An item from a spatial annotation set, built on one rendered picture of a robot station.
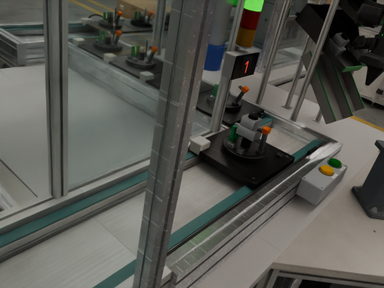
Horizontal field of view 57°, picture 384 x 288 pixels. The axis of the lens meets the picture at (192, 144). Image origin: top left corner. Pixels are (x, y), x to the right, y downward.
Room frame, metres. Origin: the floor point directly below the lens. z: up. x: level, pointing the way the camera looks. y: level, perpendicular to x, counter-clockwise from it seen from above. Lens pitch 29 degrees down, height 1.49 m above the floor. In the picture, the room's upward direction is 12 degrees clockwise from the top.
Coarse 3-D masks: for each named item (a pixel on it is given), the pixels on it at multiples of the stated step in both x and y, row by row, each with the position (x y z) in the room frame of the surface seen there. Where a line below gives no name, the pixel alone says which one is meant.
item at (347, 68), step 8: (304, 8) 1.42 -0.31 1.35; (312, 8) 1.40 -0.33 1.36; (320, 8) 1.49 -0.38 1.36; (328, 8) 1.50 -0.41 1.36; (304, 16) 1.42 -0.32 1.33; (312, 16) 1.39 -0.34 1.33; (320, 16) 1.51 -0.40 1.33; (336, 16) 1.47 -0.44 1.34; (304, 24) 1.41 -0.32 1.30; (312, 24) 1.39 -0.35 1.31; (320, 24) 1.36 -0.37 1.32; (336, 24) 1.46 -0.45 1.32; (344, 24) 1.44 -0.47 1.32; (312, 32) 1.38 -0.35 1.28; (320, 32) 1.36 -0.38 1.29; (328, 32) 1.33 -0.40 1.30; (336, 32) 1.45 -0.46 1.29; (344, 32) 1.43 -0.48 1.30; (328, 40) 1.33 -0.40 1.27; (328, 48) 1.32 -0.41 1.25; (328, 56) 1.31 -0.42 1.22; (336, 56) 1.35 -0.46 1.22; (344, 56) 1.38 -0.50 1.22; (352, 56) 1.38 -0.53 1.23; (336, 64) 1.28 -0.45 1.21; (344, 64) 1.33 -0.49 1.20; (352, 64) 1.36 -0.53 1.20; (360, 64) 1.35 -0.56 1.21; (344, 72) 1.28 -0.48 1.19
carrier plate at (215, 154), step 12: (228, 132) 1.05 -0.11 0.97; (216, 144) 0.95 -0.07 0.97; (204, 156) 0.88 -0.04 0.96; (216, 156) 0.88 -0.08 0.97; (288, 156) 0.97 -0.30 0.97; (228, 168) 0.83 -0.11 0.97; (240, 168) 0.84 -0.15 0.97; (252, 168) 0.86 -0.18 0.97; (264, 168) 0.87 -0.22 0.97; (276, 168) 0.88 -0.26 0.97; (240, 180) 0.81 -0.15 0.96; (252, 180) 0.80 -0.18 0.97; (264, 180) 0.82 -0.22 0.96
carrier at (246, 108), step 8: (232, 96) 1.34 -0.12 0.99; (232, 104) 1.25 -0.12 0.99; (240, 104) 1.27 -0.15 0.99; (248, 104) 1.34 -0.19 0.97; (232, 112) 1.22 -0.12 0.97; (240, 112) 1.24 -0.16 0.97; (248, 112) 1.26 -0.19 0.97; (256, 112) 1.27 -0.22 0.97; (224, 120) 1.14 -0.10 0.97; (232, 120) 1.15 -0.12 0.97; (240, 120) 1.17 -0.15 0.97
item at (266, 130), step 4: (264, 128) 0.91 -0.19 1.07; (268, 128) 0.92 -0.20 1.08; (260, 132) 0.92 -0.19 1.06; (264, 132) 0.91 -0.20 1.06; (268, 132) 0.91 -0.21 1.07; (264, 136) 0.91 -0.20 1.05; (264, 140) 0.91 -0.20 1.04; (260, 144) 0.91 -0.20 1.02; (264, 144) 0.91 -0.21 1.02; (260, 148) 0.91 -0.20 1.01
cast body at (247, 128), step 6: (246, 114) 0.96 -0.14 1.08; (252, 114) 0.95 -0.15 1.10; (246, 120) 0.93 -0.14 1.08; (252, 120) 0.93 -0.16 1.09; (258, 120) 0.94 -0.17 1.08; (240, 126) 0.94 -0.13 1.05; (246, 126) 0.93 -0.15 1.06; (252, 126) 0.92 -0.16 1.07; (258, 126) 0.94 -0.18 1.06; (240, 132) 0.94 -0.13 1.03; (246, 132) 0.93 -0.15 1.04; (252, 132) 0.92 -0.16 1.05; (258, 132) 0.93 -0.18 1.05; (252, 138) 0.91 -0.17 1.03; (258, 138) 0.94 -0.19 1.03
